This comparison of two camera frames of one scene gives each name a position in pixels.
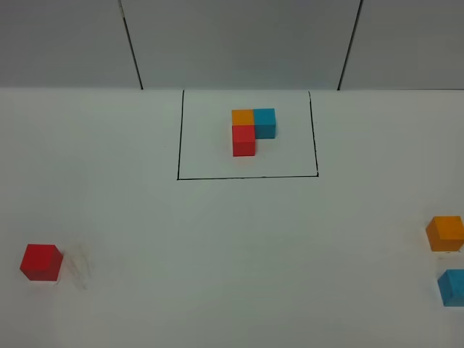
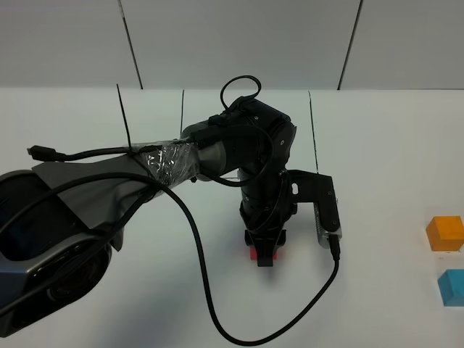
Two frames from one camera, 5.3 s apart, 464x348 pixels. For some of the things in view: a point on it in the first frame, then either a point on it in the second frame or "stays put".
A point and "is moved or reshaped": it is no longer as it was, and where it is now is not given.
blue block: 451,286 stays put
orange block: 445,233 stays put
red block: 41,262 is moved or reshaped
